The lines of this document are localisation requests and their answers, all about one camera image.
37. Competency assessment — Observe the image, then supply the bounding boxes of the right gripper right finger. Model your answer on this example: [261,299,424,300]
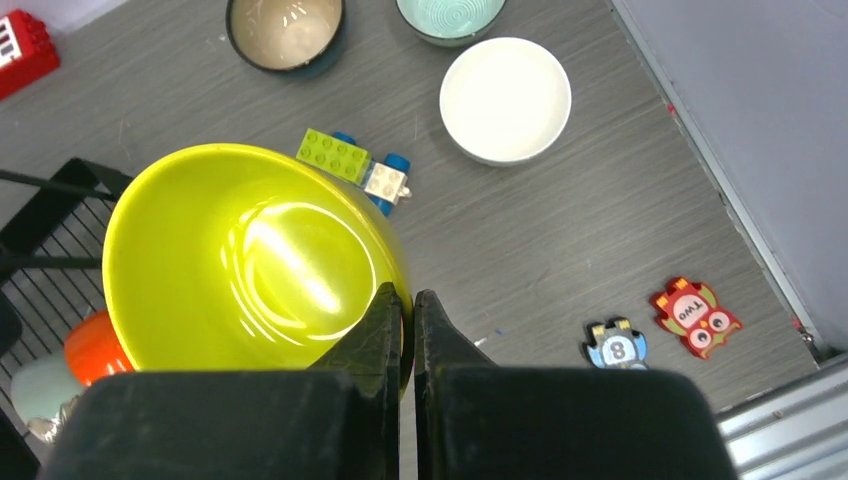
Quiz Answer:
[414,290,736,479]

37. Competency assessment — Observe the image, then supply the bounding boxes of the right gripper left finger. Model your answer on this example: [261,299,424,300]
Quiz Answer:
[40,283,404,479]

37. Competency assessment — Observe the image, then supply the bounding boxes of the yellow green bowl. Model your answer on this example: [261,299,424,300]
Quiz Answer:
[102,143,413,372]

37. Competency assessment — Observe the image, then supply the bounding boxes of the white ribbed bowl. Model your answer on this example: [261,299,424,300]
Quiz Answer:
[438,37,573,167]

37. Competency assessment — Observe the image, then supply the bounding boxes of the pale green ringed bowl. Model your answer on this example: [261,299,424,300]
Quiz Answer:
[395,0,507,48]

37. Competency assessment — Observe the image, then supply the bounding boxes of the blue owl number tile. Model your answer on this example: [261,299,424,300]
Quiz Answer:
[582,317,649,370]

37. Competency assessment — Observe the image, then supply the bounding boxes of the toy brick car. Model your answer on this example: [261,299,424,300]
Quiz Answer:
[296,128,412,216]

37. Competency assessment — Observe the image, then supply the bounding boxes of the orange bowl lower shelf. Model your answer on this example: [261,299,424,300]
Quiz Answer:
[64,310,135,387]

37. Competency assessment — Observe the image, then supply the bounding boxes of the floral pale green bowl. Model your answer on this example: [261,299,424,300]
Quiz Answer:
[11,353,85,445]

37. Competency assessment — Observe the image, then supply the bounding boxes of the red toy brick block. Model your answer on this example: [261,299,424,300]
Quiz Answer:
[1,9,61,100]

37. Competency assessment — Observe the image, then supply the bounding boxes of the black wire dish rack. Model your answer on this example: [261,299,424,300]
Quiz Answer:
[1,158,133,479]

